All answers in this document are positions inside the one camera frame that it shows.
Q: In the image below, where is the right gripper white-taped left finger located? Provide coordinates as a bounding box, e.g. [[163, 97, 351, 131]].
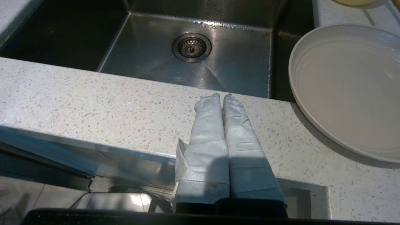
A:
[[172, 93, 230, 213]]

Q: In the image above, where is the stainless steel sink basin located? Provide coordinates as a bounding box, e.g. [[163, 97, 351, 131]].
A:
[[0, 0, 315, 102]]

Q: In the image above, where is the beige round plate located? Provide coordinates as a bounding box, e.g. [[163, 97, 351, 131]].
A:
[[288, 24, 400, 164]]

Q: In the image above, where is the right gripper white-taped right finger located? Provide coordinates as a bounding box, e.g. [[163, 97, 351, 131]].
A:
[[222, 93, 287, 207]]

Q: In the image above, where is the yellow bowl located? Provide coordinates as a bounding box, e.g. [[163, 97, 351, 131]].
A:
[[332, 0, 379, 6]]

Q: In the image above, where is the round metal drain strainer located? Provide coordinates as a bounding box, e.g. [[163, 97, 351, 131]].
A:
[[172, 32, 212, 63]]

